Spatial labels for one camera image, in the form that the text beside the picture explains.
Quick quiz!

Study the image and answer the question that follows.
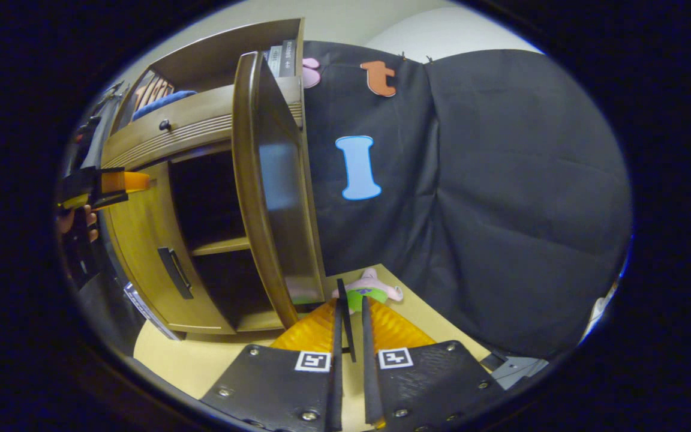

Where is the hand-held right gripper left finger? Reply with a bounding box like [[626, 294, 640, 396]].
[[200, 299, 344, 432]]

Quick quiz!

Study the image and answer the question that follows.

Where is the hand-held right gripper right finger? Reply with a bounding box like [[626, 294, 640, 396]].
[[362, 297, 505, 431]]

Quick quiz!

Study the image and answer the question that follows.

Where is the wooden double-door shoe cabinet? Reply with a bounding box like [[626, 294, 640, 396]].
[[100, 18, 328, 335]]

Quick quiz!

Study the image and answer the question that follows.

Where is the black door handle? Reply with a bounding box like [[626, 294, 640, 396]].
[[157, 247, 194, 300]]

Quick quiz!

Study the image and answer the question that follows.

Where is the wooden ribbed drawer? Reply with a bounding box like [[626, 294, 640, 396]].
[[101, 77, 303, 170]]

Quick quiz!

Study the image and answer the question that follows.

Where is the blue folded towel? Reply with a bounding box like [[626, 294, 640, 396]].
[[132, 90, 198, 121]]

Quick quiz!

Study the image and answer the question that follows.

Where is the black backdrop cloth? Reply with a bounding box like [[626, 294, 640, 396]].
[[76, 41, 633, 361]]

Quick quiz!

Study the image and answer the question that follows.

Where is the wooden cabinet door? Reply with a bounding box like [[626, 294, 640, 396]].
[[107, 161, 237, 335], [232, 51, 327, 329]]

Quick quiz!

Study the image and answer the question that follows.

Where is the pink and green plush toy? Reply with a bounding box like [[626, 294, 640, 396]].
[[332, 268, 404, 314]]

